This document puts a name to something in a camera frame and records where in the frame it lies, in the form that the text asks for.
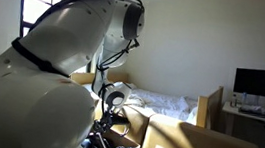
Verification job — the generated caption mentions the white bed sheets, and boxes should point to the white bed sheets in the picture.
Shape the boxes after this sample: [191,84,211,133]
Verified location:
[81,78,202,126]

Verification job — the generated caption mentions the black keyboard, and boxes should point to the black keyboard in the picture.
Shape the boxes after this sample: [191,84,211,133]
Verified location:
[237,105,265,119]

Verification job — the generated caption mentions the black computer monitor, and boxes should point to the black computer monitor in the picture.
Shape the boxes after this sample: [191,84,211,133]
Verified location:
[232,65,265,98]

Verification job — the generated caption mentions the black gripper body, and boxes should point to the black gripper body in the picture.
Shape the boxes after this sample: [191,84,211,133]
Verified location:
[91,110,120,137]

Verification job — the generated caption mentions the wooden bed frame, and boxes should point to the wooden bed frame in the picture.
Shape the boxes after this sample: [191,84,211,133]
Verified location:
[67,66,225,132]

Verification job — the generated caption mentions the black camera tripod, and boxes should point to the black camera tripod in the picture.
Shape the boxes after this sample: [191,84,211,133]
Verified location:
[92,131,116,148]

